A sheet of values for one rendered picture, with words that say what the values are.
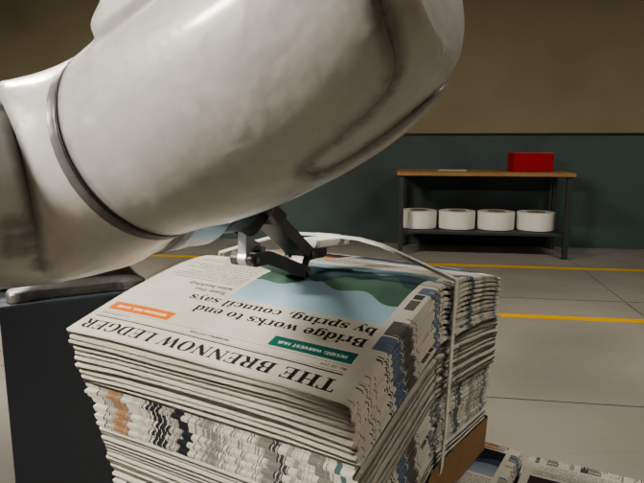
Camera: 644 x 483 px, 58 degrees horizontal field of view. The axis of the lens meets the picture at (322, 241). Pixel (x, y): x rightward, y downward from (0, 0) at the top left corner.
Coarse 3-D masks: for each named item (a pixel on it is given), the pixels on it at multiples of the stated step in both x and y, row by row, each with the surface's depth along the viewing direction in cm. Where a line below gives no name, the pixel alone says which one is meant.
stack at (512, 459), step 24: (480, 456) 71; (504, 456) 71; (456, 480) 66; (480, 480) 66; (504, 480) 66; (528, 480) 67; (552, 480) 67; (576, 480) 67; (600, 480) 67; (624, 480) 67
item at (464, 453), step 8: (480, 424) 70; (472, 432) 67; (480, 432) 70; (464, 440) 64; (472, 440) 67; (480, 440) 71; (456, 448) 62; (464, 448) 64; (472, 448) 68; (480, 448) 71; (456, 456) 62; (464, 456) 65; (472, 456) 68; (448, 464) 59; (456, 464) 62; (464, 464) 65; (448, 472) 60; (456, 472) 62; (448, 480) 60
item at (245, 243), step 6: (240, 234) 49; (240, 240) 49; (246, 240) 49; (252, 240) 49; (240, 246) 49; (246, 246) 49; (252, 246) 49; (258, 246) 50; (240, 252) 49; (246, 252) 49; (240, 258) 49; (240, 264) 49; (246, 264) 49
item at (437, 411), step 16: (208, 256) 66; (320, 272) 58; (336, 272) 58; (352, 272) 58; (368, 272) 58; (384, 272) 59; (400, 272) 59; (416, 272) 60; (448, 288) 55; (464, 288) 58; (448, 304) 54; (448, 320) 56; (448, 336) 55; (448, 352) 57; (432, 416) 55; (448, 416) 59; (432, 432) 56; (432, 448) 56; (432, 464) 56
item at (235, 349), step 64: (128, 320) 51; (192, 320) 50; (256, 320) 49; (320, 320) 48; (384, 320) 46; (128, 384) 50; (192, 384) 45; (256, 384) 41; (320, 384) 40; (384, 384) 42; (128, 448) 55; (192, 448) 49; (256, 448) 45; (320, 448) 40; (384, 448) 44
